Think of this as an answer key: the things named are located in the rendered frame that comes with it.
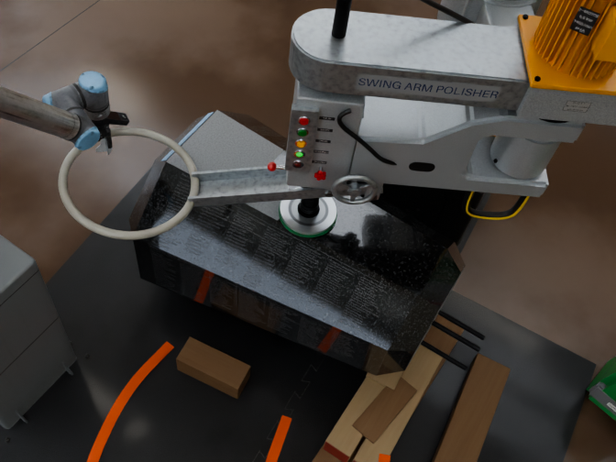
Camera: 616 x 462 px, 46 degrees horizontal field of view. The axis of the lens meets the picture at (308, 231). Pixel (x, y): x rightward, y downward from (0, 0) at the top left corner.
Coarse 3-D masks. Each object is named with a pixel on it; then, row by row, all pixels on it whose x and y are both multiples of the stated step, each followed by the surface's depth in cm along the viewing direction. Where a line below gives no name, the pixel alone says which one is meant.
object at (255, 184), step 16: (192, 176) 263; (208, 176) 263; (224, 176) 263; (240, 176) 262; (256, 176) 262; (272, 176) 261; (208, 192) 262; (224, 192) 261; (240, 192) 254; (256, 192) 253; (272, 192) 252; (288, 192) 251; (304, 192) 251; (320, 192) 250
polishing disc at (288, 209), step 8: (288, 200) 271; (296, 200) 271; (320, 200) 272; (328, 200) 273; (280, 208) 268; (288, 208) 269; (296, 208) 269; (320, 208) 270; (328, 208) 270; (288, 216) 267; (296, 216) 267; (320, 216) 268; (328, 216) 268; (288, 224) 265; (296, 224) 265; (304, 224) 266; (312, 224) 266; (320, 224) 266; (328, 224) 267; (304, 232) 264; (312, 232) 264; (320, 232) 265
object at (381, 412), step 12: (396, 372) 304; (384, 384) 300; (396, 384) 301; (408, 384) 302; (384, 396) 298; (396, 396) 298; (408, 396) 299; (372, 408) 294; (384, 408) 295; (396, 408) 295; (360, 420) 291; (372, 420) 292; (384, 420) 292; (360, 432) 289; (372, 432) 289
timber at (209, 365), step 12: (192, 348) 311; (204, 348) 312; (180, 360) 308; (192, 360) 308; (204, 360) 309; (216, 360) 309; (228, 360) 310; (192, 372) 311; (204, 372) 306; (216, 372) 306; (228, 372) 307; (240, 372) 307; (216, 384) 310; (228, 384) 304; (240, 384) 304
